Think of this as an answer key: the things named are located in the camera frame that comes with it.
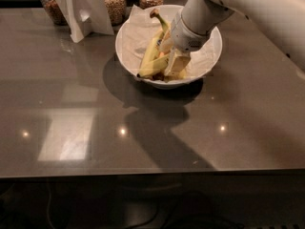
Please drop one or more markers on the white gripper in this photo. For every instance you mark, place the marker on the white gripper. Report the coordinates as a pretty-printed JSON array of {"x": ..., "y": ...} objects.
[{"x": 186, "y": 37}]

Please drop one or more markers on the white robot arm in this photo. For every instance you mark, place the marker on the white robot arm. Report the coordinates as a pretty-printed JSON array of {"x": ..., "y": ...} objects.
[{"x": 281, "y": 21}]

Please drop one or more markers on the white bowl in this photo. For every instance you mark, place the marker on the white bowl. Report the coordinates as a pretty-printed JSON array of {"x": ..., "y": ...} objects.
[{"x": 127, "y": 48}]

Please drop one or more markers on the middle glass jar of grains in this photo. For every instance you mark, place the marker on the middle glass jar of grains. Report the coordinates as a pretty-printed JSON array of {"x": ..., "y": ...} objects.
[{"x": 116, "y": 10}]

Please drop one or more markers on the white folded card stand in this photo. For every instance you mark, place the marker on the white folded card stand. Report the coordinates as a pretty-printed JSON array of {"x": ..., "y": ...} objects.
[{"x": 85, "y": 17}]

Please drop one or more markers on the left glass jar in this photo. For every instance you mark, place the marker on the left glass jar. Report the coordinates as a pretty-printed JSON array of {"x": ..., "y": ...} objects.
[{"x": 53, "y": 11}]

